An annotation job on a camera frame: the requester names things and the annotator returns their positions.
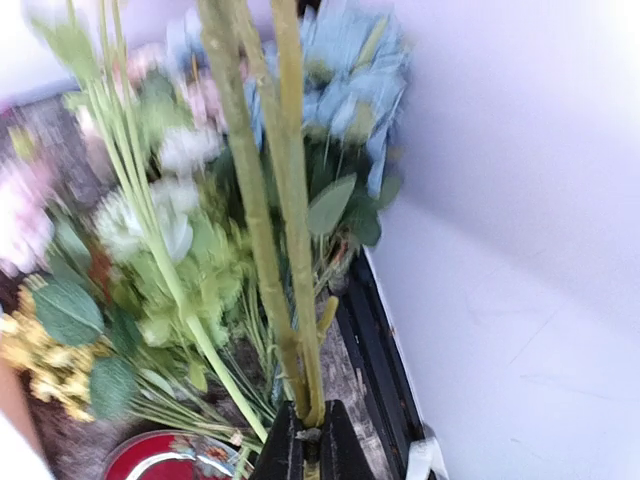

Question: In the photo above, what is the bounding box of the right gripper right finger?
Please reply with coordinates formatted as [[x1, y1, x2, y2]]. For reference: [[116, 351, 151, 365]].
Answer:
[[320, 400, 375, 480]]

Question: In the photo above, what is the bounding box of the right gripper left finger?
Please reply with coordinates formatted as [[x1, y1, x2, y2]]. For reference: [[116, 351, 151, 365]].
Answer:
[[249, 401, 304, 480]]

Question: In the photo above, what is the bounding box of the blue fake flower stem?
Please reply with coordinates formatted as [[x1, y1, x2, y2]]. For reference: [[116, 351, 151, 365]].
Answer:
[[244, 4, 416, 201]]

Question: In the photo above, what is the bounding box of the bunch of fake flowers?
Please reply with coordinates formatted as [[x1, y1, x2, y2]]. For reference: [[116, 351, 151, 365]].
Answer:
[[9, 1, 401, 452]]

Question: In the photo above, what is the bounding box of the pink fake flower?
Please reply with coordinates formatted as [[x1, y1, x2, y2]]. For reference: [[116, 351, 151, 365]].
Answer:
[[1, 159, 54, 277]]

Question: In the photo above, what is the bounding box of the red floral tin lid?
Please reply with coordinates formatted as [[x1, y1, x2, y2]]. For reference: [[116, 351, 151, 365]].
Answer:
[[101, 430, 253, 480]]

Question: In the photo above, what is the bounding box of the small yellow blossom sprig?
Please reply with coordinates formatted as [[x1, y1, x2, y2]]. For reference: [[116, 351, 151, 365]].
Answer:
[[1, 283, 111, 423]]

